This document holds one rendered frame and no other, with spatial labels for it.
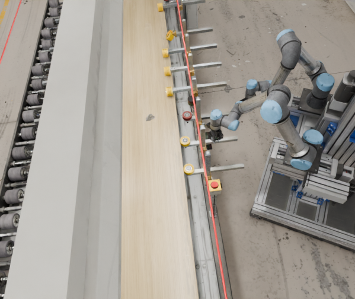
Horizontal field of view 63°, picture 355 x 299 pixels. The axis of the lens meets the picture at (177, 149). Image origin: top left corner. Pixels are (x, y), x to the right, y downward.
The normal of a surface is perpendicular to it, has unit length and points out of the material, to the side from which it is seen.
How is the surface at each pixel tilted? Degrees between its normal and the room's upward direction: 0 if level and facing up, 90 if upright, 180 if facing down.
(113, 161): 61
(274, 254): 0
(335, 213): 0
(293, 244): 0
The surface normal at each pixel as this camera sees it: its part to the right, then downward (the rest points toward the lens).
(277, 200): -0.08, -0.52
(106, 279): 0.82, -0.36
